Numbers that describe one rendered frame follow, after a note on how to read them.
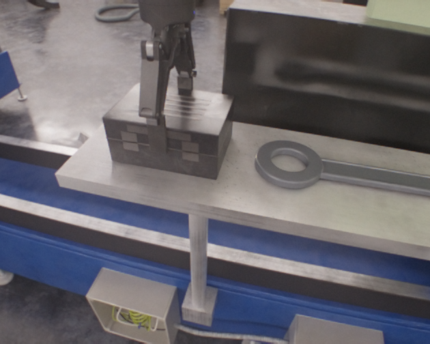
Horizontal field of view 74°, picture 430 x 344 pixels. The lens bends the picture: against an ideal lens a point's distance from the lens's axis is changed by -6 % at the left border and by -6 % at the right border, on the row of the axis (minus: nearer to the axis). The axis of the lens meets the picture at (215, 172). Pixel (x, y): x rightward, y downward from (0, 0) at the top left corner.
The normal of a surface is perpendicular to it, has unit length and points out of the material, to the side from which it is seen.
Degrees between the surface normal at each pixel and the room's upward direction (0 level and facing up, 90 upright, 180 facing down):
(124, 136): 90
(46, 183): 0
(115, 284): 0
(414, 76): 90
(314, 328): 0
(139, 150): 90
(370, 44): 90
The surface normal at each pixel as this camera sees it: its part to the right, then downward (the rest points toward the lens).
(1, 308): 0.04, -0.76
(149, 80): -0.20, 0.29
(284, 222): -0.23, 0.63
